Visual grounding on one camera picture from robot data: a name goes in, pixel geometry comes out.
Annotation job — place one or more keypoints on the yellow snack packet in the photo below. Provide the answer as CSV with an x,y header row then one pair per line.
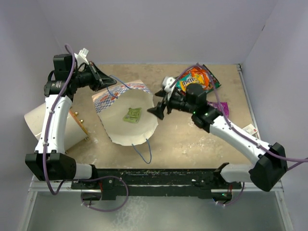
x,y
187,81

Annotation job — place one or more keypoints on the aluminium table edge rail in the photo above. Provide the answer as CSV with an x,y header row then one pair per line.
x,y
255,101

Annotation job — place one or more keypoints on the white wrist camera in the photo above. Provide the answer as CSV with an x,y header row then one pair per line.
x,y
81,57
168,86

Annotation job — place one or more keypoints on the green chips bag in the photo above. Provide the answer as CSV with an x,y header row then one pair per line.
x,y
213,80

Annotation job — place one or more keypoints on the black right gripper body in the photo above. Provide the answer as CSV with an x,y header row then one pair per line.
x,y
176,102

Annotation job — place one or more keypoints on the small white green box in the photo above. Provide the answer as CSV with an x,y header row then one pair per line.
x,y
251,129

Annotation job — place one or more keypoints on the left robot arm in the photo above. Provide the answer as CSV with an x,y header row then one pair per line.
x,y
70,73

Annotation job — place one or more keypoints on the orange snack packet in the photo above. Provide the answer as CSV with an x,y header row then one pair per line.
x,y
201,77

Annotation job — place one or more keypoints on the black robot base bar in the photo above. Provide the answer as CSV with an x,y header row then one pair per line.
x,y
203,183

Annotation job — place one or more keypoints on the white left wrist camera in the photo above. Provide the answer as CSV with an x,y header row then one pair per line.
x,y
81,57

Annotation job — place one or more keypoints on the checkered paper snack bag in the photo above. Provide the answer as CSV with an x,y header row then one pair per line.
x,y
122,110

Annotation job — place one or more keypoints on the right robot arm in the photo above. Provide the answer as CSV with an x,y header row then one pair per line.
x,y
212,120

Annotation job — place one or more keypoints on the white curved board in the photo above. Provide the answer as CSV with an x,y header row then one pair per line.
x,y
74,130

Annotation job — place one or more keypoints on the teal snack packet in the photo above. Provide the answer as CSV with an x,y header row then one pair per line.
x,y
179,84

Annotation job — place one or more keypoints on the small green snack packet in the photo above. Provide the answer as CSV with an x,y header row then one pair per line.
x,y
133,115

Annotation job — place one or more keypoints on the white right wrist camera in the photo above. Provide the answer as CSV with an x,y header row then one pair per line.
x,y
168,86

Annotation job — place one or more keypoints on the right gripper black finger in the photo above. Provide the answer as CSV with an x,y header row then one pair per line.
x,y
158,110
161,93

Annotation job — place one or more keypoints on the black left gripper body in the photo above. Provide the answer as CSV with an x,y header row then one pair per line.
x,y
91,79

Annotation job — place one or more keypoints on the purple snack bag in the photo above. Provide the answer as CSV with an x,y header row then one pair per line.
x,y
223,107

